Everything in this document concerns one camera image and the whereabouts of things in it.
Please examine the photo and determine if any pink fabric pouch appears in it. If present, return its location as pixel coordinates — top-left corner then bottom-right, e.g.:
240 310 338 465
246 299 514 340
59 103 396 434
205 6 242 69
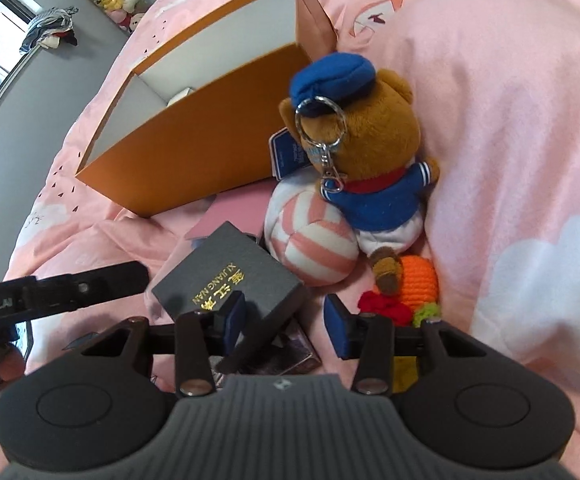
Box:
185 195 275 248

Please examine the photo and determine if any orange cardboard box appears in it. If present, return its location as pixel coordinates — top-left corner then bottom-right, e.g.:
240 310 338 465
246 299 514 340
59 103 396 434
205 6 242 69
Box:
75 0 338 219

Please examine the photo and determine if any pink striped plush ball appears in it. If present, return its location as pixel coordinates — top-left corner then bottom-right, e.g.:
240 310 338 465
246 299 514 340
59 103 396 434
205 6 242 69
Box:
264 178 359 287

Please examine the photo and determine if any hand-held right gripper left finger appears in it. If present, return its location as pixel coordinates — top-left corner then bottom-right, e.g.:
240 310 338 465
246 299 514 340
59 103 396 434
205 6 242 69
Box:
67 294 249 397

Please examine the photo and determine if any clothes pile on floor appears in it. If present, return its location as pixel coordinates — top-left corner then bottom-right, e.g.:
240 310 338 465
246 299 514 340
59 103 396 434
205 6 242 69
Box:
20 6 80 55

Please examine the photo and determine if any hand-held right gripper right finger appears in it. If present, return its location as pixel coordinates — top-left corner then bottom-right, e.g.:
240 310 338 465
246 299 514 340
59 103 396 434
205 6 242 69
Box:
323 294 490 396

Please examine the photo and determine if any illustrated card box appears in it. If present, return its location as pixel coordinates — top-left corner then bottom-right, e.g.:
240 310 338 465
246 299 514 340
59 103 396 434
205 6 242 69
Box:
210 317 321 376

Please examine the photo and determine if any black gift box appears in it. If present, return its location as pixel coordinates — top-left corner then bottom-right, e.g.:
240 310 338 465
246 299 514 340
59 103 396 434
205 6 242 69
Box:
151 221 305 375

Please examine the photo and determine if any colourful small plush toy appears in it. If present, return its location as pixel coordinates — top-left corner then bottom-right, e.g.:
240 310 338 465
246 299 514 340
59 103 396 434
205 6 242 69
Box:
269 51 441 295

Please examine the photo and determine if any pink cloud-print blanket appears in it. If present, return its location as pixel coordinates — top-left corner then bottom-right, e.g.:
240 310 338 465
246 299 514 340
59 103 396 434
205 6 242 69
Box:
0 0 580 480

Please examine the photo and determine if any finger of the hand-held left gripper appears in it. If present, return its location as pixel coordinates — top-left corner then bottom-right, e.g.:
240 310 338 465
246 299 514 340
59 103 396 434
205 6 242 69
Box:
25 260 149 320

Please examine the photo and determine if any orange crochet keychain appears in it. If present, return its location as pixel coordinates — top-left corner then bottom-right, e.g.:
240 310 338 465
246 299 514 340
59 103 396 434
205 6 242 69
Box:
357 255 443 328

